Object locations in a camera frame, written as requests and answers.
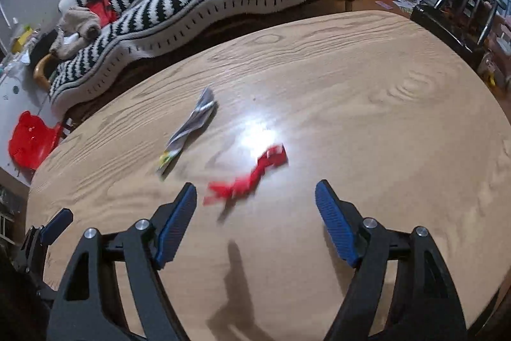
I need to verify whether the red wrapper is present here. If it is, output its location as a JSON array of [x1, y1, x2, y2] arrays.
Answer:
[[203, 143, 289, 224]]

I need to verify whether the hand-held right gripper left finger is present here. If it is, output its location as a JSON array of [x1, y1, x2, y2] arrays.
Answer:
[[46, 182, 198, 341]]

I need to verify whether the black chair with metal frame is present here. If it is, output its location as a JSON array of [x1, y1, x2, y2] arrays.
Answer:
[[410, 0, 504, 64]]

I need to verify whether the red cushion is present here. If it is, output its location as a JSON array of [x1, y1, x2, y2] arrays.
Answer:
[[86, 0, 120, 26]]

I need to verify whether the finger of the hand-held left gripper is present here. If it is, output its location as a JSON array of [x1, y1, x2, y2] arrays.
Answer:
[[40, 208, 74, 246]]

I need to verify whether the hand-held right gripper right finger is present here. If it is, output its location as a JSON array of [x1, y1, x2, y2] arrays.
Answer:
[[315, 179, 468, 341]]

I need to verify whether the silver wrapper with green end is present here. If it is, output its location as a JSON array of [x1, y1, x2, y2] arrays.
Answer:
[[156, 86, 218, 178]]

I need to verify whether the red plastic stool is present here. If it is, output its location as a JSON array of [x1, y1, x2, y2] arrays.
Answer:
[[8, 110, 65, 171]]

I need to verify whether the beige plush toy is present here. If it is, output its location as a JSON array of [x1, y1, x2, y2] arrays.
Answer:
[[50, 6, 102, 60]]

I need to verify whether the yellow box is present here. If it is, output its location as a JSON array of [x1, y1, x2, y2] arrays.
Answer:
[[10, 27, 36, 54]]

